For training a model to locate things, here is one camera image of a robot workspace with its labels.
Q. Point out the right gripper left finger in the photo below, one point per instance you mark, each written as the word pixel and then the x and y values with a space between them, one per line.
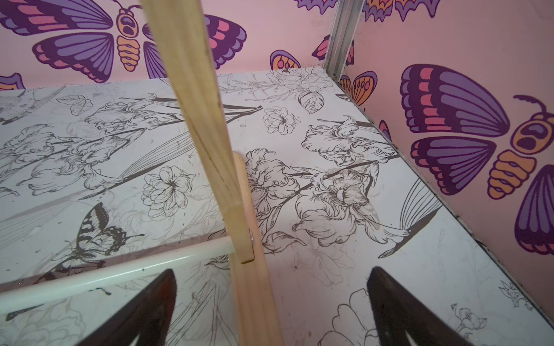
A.
pixel 145 320

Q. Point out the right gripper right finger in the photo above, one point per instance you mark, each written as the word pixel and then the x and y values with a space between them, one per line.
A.
pixel 400 317

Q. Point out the wooden string rack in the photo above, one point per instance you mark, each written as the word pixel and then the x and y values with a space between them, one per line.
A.
pixel 182 38

